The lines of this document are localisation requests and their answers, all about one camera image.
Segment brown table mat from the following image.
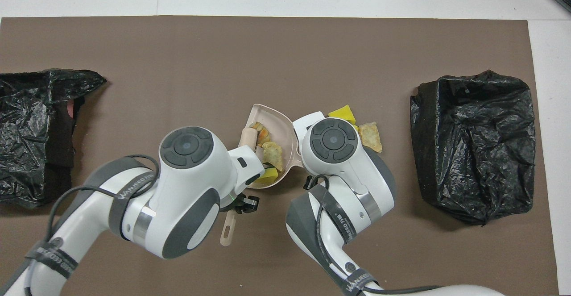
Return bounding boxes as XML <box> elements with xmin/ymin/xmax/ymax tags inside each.
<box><xmin>0</xmin><ymin>16</ymin><xmax>559</xmax><ymax>296</ymax></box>

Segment orange striped croissant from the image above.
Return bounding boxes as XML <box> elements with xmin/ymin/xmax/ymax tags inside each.
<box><xmin>249</xmin><ymin>122</ymin><xmax>271</xmax><ymax>147</ymax></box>

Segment crumpled black bag bin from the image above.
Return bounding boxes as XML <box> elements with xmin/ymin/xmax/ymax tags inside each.
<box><xmin>0</xmin><ymin>68</ymin><xmax>108</xmax><ymax>209</ymax></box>

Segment beige hand brush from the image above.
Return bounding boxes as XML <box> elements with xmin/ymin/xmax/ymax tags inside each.
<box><xmin>220</xmin><ymin>126</ymin><xmax>259</xmax><ymax>247</ymax></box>

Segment pale lumpy dumpling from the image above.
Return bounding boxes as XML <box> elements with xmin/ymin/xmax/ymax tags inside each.
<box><xmin>358</xmin><ymin>122</ymin><xmax>383</xmax><ymax>153</ymax></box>

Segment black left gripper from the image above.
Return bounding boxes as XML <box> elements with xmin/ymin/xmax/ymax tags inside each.
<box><xmin>219</xmin><ymin>192</ymin><xmax>260</xmax><ymax>214</ymax></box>

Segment open black bag bin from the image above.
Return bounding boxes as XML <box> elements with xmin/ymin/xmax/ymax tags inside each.
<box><xmin>410</xmin><ymin>69</ymin><xmax>536</xmax><ymax>226</ymax></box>

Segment beige plastic dustpan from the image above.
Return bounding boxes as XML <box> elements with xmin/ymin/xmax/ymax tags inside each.
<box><xmin>246</xmin><ymin>104</ymin><xmax>300</xmax><ymax>190</ymax></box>

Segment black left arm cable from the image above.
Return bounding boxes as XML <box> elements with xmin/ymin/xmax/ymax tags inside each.
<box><xmin>0</xmin><ymin>154</ymin><xmax>161</xmax><ymax>296</ymax></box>

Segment notched yellow sponge piece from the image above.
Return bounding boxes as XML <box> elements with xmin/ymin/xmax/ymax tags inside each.
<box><xmin>250</xmin><ymin>167</ymin><xmax>279</xmax><ymax>188</ymax></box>

